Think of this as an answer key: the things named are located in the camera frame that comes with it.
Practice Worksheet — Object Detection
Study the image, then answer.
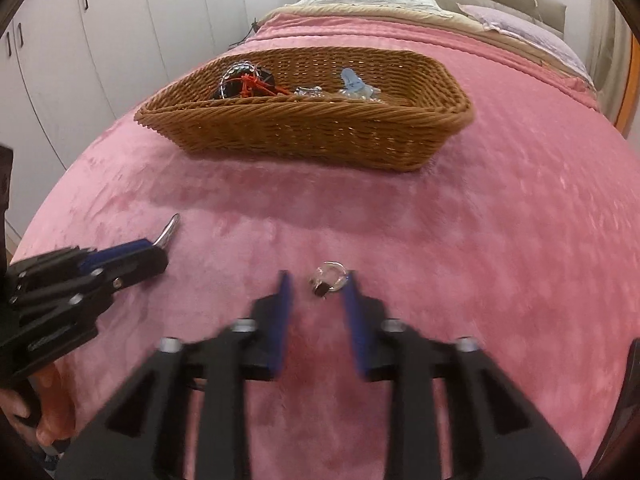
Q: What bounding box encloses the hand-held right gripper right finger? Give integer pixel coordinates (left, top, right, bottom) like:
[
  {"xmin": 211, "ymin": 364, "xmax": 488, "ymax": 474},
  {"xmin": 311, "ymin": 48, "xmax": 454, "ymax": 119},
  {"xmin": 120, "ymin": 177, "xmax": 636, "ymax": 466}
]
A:
[{"xmin": 340, "ymin": 270, "xmax": 584, "ymax": 480}]

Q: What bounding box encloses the orange curtain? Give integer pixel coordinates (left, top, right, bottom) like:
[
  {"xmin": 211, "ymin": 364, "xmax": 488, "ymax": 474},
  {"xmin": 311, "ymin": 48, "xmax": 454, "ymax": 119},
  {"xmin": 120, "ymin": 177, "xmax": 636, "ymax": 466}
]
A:
[{"xmin": 614, "ymin": 35, "xmax": 640, "ymax": 139}]

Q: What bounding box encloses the person's left hand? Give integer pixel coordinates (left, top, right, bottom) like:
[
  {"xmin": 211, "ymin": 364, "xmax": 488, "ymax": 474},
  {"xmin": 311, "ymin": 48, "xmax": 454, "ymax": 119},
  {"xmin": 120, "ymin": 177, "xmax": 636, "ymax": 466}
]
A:
[{"xmin": 0, "ymin": 364, "xmax": 77, "ymax": 457}]

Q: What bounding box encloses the clear crystal bead bracelet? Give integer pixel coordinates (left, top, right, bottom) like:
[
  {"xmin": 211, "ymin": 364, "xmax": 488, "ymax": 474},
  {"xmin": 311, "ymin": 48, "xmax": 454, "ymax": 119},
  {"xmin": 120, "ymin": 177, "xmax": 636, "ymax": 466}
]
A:
[{"xmin": 221, "ymin": 61, "xmax": 258, "ymax": 83}]

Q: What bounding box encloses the silver metal hair clip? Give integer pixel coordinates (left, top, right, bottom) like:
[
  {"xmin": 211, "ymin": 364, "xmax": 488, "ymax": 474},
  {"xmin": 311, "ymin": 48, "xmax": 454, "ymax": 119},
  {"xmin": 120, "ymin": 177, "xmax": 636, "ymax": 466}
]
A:
[{"xmin": 152, "ymin": 213, "xmax": 181, "ymax": 250}]

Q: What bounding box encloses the black wristwatch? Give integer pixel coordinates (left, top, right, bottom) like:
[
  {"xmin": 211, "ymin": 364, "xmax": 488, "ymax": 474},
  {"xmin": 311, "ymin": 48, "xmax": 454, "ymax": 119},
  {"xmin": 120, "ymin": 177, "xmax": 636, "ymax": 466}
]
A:
[{"xmin": 212, "ymin": 62, "xmax": 276, "ymax": 101}]

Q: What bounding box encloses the white wardrobe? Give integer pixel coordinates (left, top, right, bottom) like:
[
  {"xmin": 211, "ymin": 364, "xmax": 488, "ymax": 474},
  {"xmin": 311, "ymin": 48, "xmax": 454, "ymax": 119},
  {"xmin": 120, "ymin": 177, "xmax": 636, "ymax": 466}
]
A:
[{"xmin": 0, "ymin": 0, "xmax": 297, "ymax": 243}]

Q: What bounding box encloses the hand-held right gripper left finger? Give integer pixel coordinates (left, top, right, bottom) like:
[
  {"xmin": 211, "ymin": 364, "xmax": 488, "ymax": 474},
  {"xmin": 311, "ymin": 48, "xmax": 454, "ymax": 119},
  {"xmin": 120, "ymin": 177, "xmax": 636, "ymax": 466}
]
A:
[{"xmin": 55, "ymin": 270, "xmax": 294, "ymax": 480}]

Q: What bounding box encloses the brown wicker basket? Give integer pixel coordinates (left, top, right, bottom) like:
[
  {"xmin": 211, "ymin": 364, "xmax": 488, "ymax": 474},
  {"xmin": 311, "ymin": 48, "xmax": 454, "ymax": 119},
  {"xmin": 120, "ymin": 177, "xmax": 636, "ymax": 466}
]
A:
[{"xmin": 134, "ymin": 46, "xmax": 474, "ymax": 172}]

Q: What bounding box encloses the pink fleece blanket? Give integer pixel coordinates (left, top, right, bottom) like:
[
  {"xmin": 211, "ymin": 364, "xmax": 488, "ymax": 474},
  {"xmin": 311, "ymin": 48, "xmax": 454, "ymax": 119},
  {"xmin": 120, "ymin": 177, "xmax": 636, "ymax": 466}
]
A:
[{"xmin": 10, "ymin": 12, "xmax": 640, "ymax": 480}]

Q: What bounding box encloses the purple pillow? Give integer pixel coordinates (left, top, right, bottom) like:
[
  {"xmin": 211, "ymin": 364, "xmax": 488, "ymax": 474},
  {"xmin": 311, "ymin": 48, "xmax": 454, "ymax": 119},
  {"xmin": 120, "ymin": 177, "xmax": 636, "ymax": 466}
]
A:
[{"xmin": 457, "ymin": 3, "xmax": 585, "ymax": 75}]

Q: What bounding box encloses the red cord bracelet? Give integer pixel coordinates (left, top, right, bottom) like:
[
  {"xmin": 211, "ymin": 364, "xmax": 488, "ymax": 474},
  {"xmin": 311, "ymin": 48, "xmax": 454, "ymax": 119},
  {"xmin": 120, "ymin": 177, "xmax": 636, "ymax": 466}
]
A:
[{"xmin": 235, "ymin": 74, "xmax": 292, "ymax": 99}]

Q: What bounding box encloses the beige curtain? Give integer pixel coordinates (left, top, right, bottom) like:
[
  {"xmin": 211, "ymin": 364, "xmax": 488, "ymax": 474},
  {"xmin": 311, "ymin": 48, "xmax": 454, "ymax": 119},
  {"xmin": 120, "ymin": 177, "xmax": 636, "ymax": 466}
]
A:
[{"xmin": 594, "ymin": 7, "xmax": 635, "ymax": 122}]

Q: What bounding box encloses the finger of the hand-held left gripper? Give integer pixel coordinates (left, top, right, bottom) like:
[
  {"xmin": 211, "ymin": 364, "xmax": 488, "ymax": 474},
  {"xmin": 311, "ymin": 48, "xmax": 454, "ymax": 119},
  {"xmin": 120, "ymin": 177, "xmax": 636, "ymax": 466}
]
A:
[
  {"xmin": 10, "ymin": 246, "xmax": 169, "ymax": 333},
  {"xmin": 10, "ymin": 238, "xmax": 157, "ymax": 281}
]

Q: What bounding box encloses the silver ring with dark stone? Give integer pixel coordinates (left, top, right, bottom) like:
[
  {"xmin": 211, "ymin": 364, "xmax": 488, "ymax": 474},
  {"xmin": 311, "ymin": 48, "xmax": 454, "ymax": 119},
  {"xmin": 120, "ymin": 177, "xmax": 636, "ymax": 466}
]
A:
[{"xmin": 308, "ymin": 261, "xmax": 350, "ymax": 297}]

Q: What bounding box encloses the beige duvet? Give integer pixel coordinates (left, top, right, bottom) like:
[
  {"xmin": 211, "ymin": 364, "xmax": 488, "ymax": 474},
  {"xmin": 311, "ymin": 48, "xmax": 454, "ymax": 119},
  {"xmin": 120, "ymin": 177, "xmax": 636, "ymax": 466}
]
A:
[{"xmin": 257, "ymin": 4, "xmax": 597, "ymax": 92}]

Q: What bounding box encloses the pale blue hair clip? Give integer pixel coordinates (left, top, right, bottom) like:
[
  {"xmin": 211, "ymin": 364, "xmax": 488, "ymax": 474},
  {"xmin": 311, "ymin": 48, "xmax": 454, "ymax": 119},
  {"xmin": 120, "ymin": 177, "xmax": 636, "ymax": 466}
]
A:
[{"xmin": 339, "ymin": 68, "xmax": 383, "ymax": 102}]

